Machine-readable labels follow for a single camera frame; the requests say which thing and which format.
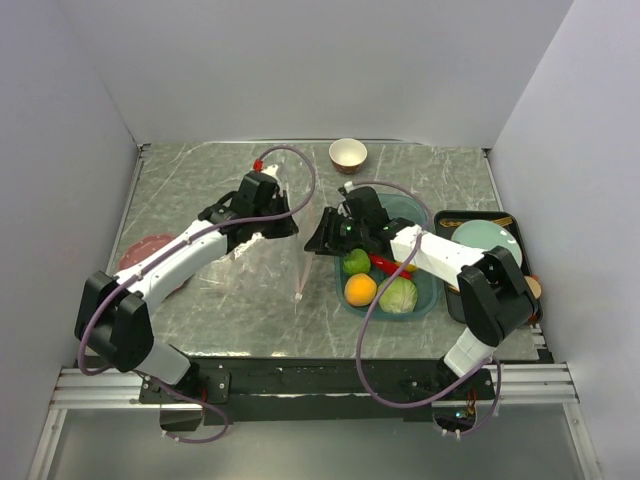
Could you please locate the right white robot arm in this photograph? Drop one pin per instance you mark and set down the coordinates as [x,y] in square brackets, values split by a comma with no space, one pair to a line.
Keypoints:
[496,297]

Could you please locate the black serving tray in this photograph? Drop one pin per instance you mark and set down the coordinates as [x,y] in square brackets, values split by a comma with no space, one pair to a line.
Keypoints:
[481,215]

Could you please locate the pale green cabbage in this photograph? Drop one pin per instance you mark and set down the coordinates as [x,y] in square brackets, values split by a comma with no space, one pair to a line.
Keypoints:
[400,296]

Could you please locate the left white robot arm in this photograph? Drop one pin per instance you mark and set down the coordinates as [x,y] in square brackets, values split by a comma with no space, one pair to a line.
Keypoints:
[114,318]

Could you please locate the orange fruit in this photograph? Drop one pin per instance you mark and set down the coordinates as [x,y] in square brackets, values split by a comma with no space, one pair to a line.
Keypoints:
[360,290]

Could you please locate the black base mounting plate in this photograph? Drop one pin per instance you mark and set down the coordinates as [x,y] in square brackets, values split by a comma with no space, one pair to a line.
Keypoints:
[245,389]

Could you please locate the small green lettuce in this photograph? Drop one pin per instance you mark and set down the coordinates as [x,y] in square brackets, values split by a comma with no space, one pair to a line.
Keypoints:
[356,262]

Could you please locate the red chili pepper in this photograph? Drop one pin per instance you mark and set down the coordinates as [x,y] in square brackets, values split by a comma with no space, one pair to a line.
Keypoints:
[388,267]

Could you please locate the light green plate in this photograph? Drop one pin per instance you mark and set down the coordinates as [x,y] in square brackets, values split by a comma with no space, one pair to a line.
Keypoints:
[484,235]

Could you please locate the wooden chopsticks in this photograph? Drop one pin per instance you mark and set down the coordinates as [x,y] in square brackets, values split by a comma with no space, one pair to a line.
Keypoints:
[503,221]

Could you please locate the beige ceramic bowl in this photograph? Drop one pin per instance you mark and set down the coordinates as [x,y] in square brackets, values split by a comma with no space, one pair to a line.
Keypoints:
[347,155]

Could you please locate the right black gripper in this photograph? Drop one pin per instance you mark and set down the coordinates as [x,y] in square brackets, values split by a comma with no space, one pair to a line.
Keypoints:
[324,241]

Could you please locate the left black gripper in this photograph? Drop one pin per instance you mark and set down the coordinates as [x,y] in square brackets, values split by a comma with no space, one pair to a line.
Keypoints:
[286,228]

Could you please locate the pink plate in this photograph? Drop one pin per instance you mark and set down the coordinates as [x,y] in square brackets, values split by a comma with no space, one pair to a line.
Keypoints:
[141,250]

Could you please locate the clear zip top bag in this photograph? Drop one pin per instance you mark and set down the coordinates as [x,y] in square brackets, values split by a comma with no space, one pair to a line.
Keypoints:
[267,257]

